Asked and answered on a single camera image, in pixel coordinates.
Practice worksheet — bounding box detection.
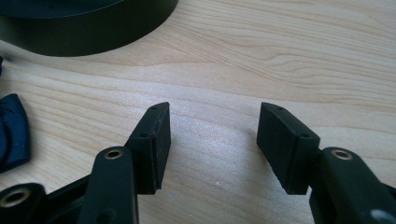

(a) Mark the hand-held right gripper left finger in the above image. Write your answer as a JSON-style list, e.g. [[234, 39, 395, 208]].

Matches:
[[77, 101, 172, 224]]

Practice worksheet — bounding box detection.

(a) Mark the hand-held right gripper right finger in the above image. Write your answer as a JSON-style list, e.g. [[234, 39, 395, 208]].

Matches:
[[256, 102, 396, 224]]

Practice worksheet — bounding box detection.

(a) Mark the dark blue cloth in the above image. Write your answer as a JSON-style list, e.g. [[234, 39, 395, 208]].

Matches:
[[0, 55, 32, 174]]

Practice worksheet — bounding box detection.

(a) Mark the black round container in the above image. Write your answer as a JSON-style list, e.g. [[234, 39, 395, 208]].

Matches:
[[0, 0, 179, 58]]

